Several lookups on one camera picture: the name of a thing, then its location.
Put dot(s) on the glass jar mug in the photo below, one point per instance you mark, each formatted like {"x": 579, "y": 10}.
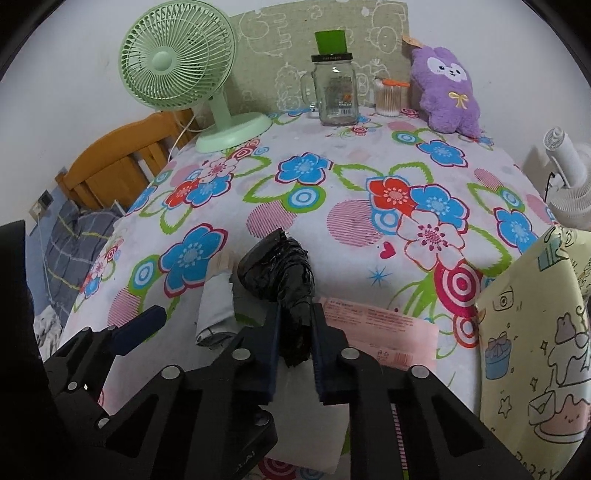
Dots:
{"x": 337, "y": 92}

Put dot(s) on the green plastic cup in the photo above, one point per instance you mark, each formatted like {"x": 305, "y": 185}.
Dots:
{"x": 333, "y": 42}

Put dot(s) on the white standing fan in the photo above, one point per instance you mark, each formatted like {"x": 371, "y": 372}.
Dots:
{"x": 570, "y": 184}

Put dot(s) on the pink flat packet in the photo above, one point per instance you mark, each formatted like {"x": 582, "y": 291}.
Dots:
{"x": 378, "y": 330}

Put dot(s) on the purple plush bunny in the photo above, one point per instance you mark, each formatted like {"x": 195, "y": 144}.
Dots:
{"x": 445, "y": 92}

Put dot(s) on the floral tablecloth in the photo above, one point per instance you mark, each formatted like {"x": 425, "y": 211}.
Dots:
{"x": 351, "y": 184}

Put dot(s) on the wooden bed headboard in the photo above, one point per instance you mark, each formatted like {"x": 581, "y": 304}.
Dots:
{"x": 120, "y": 157}

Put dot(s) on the green desk fan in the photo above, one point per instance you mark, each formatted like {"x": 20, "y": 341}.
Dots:
{"x": 171, "y": 60}

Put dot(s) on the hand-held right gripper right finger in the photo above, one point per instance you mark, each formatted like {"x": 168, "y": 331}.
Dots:
{"x": 323, "y": 353}

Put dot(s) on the cotton swab container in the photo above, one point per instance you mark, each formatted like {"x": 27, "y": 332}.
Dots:
{"x": 390, "y": 99}

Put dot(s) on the grey plaid blanket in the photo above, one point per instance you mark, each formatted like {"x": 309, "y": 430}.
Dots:
{"x": 69, "y": 249}

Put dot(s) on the yellow patterned box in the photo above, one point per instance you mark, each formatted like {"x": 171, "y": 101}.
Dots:
{"x": 531, "y": 346}

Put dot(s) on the green patterned board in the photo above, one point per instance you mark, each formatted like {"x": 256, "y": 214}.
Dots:
{"x": 277, "y": 46}

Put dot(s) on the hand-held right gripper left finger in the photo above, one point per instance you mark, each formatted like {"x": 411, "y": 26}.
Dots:
{"x": 272, "y": 344}

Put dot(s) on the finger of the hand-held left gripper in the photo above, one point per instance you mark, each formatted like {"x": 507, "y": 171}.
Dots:
{"x": 138, "y": 325}
{"x": 256, "y": 438}

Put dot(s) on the black plastic bag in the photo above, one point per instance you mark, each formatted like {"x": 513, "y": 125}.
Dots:
{"x": 277, "y": 272}

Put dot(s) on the wall socket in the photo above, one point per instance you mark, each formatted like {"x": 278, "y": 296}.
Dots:
{"x": 42, "y": 205}

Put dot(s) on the grey folded cloth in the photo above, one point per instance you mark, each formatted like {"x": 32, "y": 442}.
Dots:
{"x": 214, "y": 309}

